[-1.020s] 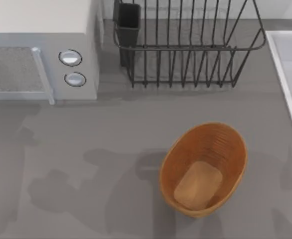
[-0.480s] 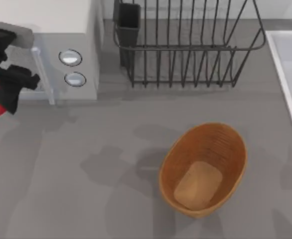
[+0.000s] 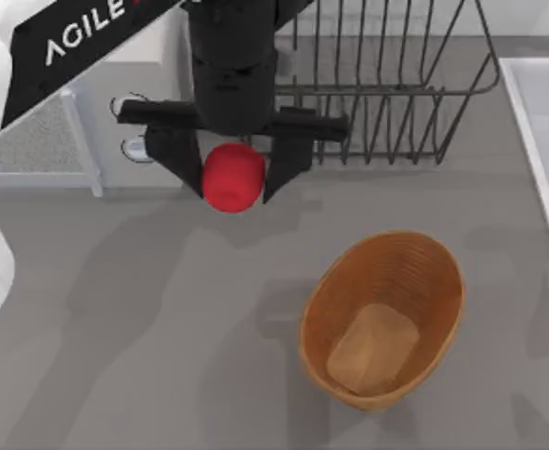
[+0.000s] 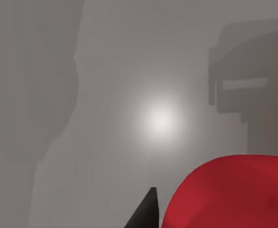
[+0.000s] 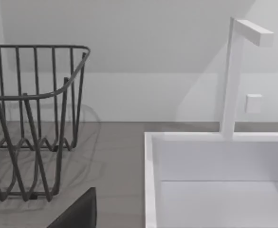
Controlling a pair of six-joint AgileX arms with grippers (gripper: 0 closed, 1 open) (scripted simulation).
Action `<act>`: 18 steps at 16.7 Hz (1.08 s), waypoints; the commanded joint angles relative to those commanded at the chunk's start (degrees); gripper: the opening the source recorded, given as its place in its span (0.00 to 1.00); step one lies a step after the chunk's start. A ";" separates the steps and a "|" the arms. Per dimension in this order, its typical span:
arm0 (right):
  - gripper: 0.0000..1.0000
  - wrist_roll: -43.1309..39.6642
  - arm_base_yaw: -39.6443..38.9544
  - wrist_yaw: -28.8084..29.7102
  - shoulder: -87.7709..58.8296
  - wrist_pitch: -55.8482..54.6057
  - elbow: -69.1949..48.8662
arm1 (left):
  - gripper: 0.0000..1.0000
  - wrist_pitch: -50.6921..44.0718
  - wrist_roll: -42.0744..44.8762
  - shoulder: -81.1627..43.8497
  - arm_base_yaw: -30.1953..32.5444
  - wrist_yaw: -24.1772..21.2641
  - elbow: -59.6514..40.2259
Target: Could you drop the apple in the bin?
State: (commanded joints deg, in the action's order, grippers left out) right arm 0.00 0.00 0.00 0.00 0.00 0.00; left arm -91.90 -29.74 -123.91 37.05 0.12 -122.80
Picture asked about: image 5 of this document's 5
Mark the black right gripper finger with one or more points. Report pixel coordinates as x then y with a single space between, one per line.
82 211

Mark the white sink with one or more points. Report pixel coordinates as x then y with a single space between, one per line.
200 190

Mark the tall white tap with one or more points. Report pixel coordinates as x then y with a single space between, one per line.
234 78

